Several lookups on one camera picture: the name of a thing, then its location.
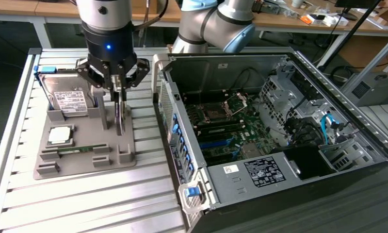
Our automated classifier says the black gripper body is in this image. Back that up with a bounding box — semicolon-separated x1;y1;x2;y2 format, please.
82;23;139;76

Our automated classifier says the graphics card with metal bracket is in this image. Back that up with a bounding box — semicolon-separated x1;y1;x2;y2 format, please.
112;75;131;136

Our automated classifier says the hard disk in blue carrier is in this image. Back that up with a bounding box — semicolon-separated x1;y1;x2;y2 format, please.
34;66;100;118

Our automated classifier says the open black PC case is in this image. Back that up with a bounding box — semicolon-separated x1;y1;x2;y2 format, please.
151;47;388;233

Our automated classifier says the brown cardboard box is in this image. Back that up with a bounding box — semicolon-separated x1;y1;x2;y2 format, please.
131;0;159;15

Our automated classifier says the grey plastic parts rack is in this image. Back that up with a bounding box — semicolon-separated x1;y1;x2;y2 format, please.
34;82;139;181

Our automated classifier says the silver CPU chip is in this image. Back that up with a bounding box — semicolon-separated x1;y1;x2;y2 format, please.
48;126;74;144

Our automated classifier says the CPU socket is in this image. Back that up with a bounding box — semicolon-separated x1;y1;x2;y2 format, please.
196;103;230;122

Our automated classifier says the green RAM stick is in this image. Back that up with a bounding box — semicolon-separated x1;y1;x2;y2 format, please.
56;145;107;153

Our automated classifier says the metal socket cover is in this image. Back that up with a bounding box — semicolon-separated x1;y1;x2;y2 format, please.
222;93;249;116

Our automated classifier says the black RAM stick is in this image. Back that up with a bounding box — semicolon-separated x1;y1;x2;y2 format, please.
199;123;243;135

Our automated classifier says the green motherboard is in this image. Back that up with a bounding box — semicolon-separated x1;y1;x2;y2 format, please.
184;93;279;166

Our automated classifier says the silver perforated drive cage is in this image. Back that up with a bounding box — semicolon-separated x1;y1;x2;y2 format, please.
259;74;322;122

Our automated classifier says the blue case latch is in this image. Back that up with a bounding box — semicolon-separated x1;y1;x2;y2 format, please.
184;186;200;199

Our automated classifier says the grey power supply unit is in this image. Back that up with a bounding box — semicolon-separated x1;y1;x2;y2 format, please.
207;151;303;205

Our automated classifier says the black plastic shroud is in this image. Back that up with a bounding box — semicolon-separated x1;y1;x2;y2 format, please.
283;145;338;181

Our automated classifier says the white flat box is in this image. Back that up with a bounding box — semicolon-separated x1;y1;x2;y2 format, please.
323;16;350;26

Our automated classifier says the black slanted pole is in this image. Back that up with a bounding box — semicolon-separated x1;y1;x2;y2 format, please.
317;0;385;71

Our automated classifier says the black monitor with stand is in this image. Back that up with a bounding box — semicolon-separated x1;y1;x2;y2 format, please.
335;0;382;20

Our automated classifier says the grey equipment cabinet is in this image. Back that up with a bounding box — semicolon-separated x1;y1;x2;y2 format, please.
341;41;388;107

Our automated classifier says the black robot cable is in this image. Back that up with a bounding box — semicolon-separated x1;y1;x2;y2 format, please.
132;0;170;31

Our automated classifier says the wooden desk with white frame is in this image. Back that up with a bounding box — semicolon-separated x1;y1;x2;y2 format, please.
0;0;388;49

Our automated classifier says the black looped wire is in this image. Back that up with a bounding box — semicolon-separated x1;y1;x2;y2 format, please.
231;67;267;89

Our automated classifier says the black wire bundle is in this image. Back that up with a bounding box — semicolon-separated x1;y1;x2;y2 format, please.
283;116;325;149

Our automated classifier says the blue SATA wire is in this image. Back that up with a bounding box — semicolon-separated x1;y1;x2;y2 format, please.
321;113;339;146

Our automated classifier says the grey disk bay bracket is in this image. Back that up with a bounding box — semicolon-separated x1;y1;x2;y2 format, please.
319;139;367;172

